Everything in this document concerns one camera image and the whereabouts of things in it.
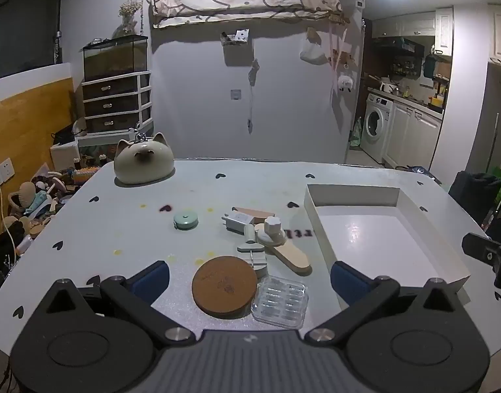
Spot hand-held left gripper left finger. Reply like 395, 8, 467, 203
23, 260, 196, 346

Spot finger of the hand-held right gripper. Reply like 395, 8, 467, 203
462, 233, 501, 291

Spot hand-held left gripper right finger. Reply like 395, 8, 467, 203
303, 260, 470, 346

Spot white cardboard box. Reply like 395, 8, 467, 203
303, 183, 472, 312

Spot light wooden block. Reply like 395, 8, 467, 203
269, 241, 312, 277

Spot round mint green tin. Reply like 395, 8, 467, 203
173, 211, 199, 230

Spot clear plastic case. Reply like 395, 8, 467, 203
251, 275, 309, 329

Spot round cork coaster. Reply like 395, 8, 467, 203
192, 256, 259, 319

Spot white knob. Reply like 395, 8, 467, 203
254, 216, 286, 246

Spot grey clamp block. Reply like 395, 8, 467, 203
237, 242, 268, 277

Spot white charger plug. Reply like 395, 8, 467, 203
222, 209, 251, 236

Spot brown wooden piece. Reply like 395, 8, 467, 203
232, 207, 276, 225

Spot dark chair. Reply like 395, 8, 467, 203
449, 171, 501, 226

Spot dark blue bag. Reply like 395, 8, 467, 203
398, 165, 441, 185

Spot cat-shaped ceramic jar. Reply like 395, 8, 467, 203
113, 133, 175, 185

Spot white kitchen base cabinets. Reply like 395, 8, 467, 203
383, 100, 443, 170

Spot pile of toys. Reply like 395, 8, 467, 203
0, 164, 104, 279

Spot green bag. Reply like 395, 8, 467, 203
349, 117, 363, 148

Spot white storage box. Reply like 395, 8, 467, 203
49, 141, 81, 173

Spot white washing machine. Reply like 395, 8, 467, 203
362, 93, 395, 164

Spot black bag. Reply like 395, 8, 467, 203
53, 121, 81, 146

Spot white drawer cabinet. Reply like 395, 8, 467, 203
80, 71, 155, 136

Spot glass aquarium tank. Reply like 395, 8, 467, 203
83, 35, 149, 83

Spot white plastic bag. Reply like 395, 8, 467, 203
300, 40, 331, 65

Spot dried flowers in vase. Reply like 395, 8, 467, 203
113, 0, 144, 39

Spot mop handle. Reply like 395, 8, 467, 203
486, 112, 500, 173

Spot white power cable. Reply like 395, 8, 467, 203
0, 186, 17, 263

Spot narrow white wall cabinet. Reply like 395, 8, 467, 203
434, 6, 455, 58

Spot hanging cable with plug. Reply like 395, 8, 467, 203
246, 59, 260, 134

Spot wide white wall cabinet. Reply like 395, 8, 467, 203
371, 11, 436, 39

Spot clear wall holder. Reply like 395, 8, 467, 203
221, 28, 250, 47

